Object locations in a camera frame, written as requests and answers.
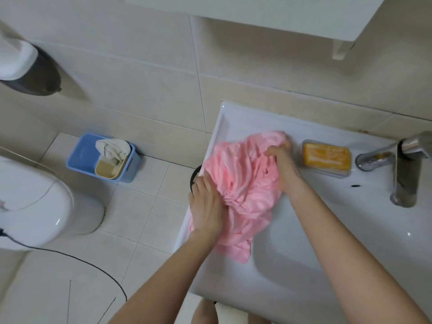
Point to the person's right hand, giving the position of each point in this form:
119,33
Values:
287,168

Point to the person's left hand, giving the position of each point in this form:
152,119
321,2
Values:
206,212

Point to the person's left fingers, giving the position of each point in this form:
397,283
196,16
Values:
202,187

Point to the person's right fingers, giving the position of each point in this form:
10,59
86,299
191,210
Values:
274,151

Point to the pink cloth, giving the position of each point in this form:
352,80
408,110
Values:
244,185

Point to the person's right forearm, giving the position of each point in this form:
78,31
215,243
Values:
347,253

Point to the person's left forearm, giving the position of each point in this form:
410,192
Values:
168,283

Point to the clear soap dish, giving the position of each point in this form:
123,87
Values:
305,167

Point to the yellow soap bar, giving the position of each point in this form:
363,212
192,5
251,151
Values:
326,156

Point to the white ceramic sink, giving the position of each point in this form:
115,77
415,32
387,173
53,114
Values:
337,215

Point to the blue trash bin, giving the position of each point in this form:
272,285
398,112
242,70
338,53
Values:
82,155

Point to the person's leg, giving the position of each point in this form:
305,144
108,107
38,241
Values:
204,313

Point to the chrome faucet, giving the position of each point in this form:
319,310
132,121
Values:
405,172

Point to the white toilet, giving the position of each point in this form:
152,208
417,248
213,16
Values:
37,205

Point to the white grey paper dispenser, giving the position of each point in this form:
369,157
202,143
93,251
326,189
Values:
23,70

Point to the white wall cabinet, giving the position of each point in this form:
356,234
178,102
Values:
270,13

